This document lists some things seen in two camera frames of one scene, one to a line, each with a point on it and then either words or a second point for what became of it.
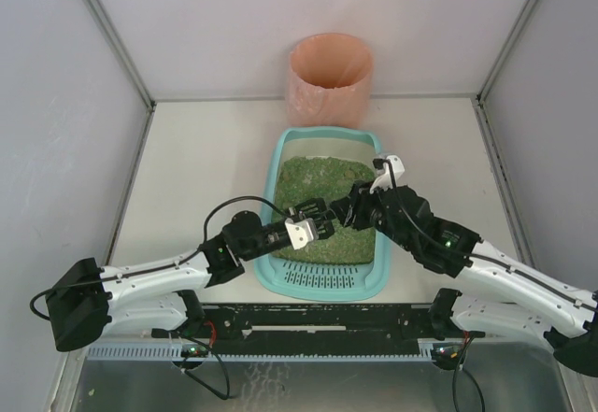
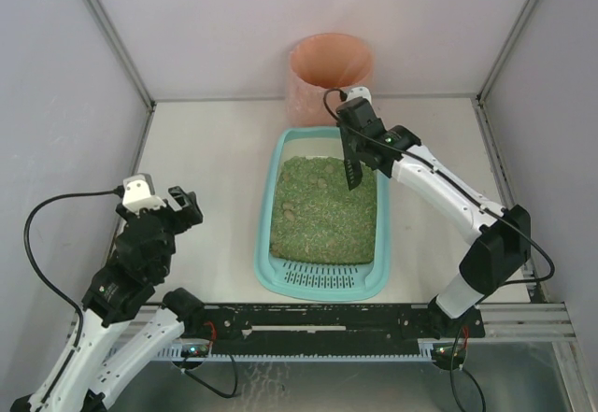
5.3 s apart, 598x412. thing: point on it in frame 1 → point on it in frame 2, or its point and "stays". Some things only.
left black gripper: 294,220 → 177,206
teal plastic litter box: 321,281 stays
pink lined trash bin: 329,81 stays
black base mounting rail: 309,325 stays
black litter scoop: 323,214 → 350,156
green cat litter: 301,179 stays
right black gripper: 360,206 → 354,149
